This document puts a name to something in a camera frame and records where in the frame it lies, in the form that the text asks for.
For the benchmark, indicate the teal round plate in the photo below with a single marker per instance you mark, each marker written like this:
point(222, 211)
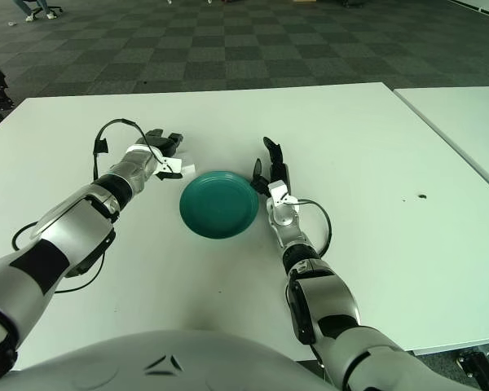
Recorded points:
point(218, 205)

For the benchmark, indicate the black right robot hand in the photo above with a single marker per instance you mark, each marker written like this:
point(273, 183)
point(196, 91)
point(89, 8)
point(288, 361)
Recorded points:
point(278, 167)

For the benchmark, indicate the black table foot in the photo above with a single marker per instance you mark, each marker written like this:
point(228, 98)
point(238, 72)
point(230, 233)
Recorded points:
point(474, 366)

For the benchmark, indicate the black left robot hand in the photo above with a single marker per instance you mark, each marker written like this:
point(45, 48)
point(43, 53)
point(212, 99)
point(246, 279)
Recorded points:
point(163, 141)

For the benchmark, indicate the chair casters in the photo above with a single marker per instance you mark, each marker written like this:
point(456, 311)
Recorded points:
point(169, 1)

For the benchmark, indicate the cardboard box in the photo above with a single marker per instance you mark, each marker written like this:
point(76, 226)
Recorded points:
point(305, 1)

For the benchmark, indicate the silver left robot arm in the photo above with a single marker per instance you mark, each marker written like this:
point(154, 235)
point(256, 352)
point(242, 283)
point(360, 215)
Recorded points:
point(73, 228)

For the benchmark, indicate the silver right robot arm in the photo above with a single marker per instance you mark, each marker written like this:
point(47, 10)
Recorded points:
point(330, 293)

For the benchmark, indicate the white charger block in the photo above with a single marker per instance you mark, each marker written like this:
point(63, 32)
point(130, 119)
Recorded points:
point(188, 169)

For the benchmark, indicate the white table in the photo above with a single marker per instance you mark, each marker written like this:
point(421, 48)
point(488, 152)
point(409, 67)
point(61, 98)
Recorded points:
point(464, 118)

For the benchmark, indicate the silver robot torso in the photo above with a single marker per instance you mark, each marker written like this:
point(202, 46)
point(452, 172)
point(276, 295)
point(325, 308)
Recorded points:
point(167, 362)

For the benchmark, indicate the black swivel chair base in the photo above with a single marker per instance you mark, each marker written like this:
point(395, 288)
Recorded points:
point(55, 7)

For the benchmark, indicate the seated person legs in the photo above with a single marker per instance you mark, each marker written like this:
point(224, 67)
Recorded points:
point(28, 8)

